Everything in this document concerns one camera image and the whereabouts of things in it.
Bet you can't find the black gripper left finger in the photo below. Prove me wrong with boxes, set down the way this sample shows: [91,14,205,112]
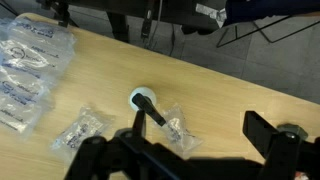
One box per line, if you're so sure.
[132,109,147,138]

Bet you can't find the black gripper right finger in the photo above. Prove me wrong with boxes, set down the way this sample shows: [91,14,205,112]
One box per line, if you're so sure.
[242,110,283,158]

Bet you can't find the white spray bottle black nozzle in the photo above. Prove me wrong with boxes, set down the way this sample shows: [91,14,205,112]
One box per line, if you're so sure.
[129,86,168,128]

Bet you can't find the small plastic bag white parts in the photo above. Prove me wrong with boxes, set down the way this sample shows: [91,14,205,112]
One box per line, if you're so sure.
[156,104,203,158]

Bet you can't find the small plastic bag dark print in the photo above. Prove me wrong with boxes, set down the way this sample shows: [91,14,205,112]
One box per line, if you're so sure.
[50,105,112,158]

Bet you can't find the large air pillow plastic bag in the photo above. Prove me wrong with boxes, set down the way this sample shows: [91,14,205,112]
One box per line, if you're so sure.
[0,16,77,138]

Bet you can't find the black desk leg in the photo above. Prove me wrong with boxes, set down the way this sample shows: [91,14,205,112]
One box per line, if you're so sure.
[106,11,131,44]

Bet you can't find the dark blue chair seat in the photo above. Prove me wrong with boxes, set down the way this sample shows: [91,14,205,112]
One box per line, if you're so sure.
[223,0,320,27]

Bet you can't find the crumpled silver tape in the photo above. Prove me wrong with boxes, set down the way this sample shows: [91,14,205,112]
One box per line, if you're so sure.
[195,3,228,28]

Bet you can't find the black sled chair frame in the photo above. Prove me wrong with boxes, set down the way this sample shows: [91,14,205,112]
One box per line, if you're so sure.
[216,14,320,48]

